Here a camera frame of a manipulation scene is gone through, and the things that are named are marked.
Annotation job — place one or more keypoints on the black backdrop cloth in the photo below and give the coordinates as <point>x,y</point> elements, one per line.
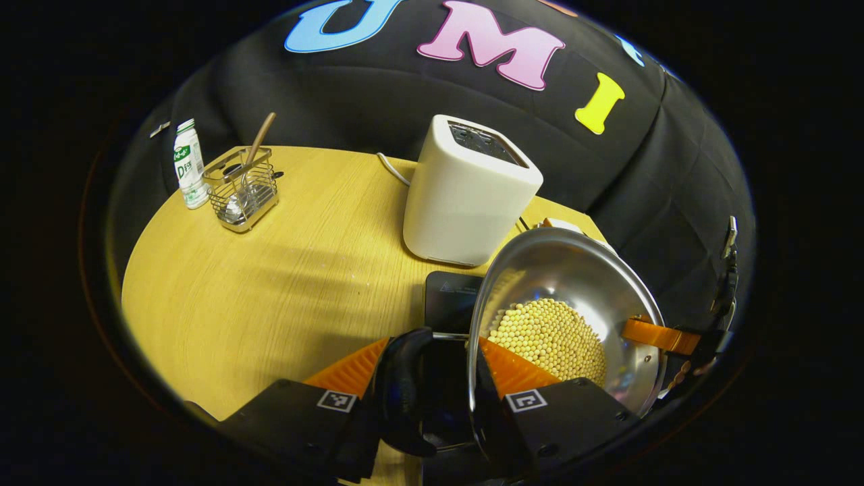
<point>337,94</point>

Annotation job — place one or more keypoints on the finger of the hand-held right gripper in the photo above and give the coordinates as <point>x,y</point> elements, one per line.
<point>658,335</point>

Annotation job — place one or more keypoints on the white drink bottle green label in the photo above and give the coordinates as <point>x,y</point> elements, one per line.
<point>190,169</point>

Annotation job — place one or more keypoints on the sandwich on white plate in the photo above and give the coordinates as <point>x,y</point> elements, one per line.
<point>563,225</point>

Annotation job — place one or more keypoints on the white toaster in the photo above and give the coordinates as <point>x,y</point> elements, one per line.
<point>459,202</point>

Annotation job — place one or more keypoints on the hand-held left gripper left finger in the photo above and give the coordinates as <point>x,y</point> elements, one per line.
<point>290,422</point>

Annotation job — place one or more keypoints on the metal cloth clip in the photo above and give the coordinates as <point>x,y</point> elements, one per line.
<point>160,129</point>

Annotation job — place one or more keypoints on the pile of yellow soybeans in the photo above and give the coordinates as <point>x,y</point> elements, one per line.
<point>547,337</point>

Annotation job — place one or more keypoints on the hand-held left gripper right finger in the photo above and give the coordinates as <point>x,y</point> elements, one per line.
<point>503,425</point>

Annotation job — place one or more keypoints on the black induction cooktop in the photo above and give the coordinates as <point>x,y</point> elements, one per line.
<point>449,300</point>

